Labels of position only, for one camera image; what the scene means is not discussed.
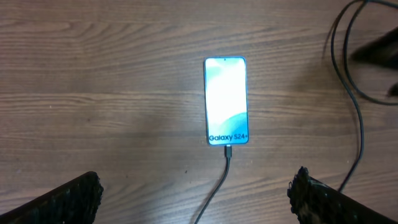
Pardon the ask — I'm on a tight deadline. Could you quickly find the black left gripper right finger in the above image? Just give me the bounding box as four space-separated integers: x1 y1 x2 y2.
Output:
287 167 395 224

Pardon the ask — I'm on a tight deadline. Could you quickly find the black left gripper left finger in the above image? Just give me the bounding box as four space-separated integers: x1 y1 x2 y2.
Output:
1 171 104 224

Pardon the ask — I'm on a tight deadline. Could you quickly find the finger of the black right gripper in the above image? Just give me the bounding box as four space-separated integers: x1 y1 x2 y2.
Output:
387 83 398 97
351 28 397 70

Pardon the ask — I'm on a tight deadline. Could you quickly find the black charger cable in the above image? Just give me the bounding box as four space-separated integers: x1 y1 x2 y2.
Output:
194 0 398 224

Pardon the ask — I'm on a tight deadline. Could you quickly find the blue Galaxy smartphone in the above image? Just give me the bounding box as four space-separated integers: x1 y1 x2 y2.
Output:
204 56 249 146

